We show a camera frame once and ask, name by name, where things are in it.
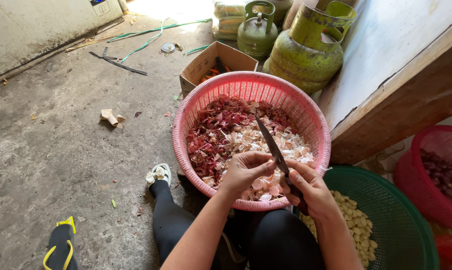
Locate stack of plastic packets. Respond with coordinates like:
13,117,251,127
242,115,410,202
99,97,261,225
212,0,249,41

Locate black strap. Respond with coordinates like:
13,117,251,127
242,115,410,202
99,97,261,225
89,46,148,76

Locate large green gas cylinder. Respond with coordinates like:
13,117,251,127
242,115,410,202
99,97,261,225
262,1,358,94

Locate pile of peeled garlic cloves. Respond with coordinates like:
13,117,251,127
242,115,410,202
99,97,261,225
300,190,379,268

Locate white sandal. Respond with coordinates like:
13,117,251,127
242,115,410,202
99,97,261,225
146,163,172,188

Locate person's left hand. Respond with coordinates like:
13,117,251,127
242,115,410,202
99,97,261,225
218,151,277,199

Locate small green gas cylinder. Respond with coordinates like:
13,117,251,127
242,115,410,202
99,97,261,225
237,0,278,61

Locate black yellow flip-flop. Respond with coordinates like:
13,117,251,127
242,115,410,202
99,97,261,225
42,216,79,270

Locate red plastic basket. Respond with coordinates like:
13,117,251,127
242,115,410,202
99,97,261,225
393,125,452,230

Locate green plastic strap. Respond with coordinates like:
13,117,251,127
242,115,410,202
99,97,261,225
107,17,213,64

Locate cardboard box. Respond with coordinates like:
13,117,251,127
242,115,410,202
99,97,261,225
179,41,259,99

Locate heap of garlic onion skins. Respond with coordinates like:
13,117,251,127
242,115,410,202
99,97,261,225
186,94,318,202

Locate green plastic basket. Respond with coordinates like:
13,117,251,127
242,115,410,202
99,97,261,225
294,165,440,270

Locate white chest freezer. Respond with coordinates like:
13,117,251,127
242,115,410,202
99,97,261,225
0,0,124,84

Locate crumpled brown paper scrap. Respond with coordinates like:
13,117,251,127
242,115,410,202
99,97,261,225
100,109,126,130

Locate dark blade kitchen knife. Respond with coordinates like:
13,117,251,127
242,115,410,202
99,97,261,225
254,115,310,215

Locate pink plastic basket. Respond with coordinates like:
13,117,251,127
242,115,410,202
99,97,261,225
172,71,332,212

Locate person's black trouser legs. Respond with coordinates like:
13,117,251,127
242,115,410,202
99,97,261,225
149,179,326,270

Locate person's right hand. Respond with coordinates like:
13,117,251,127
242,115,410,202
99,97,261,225
279,158,337,220

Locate wooden table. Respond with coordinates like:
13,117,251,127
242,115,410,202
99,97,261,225
317,0,452,166

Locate pile of purple shallots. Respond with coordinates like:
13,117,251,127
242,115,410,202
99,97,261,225
420,148,452,212

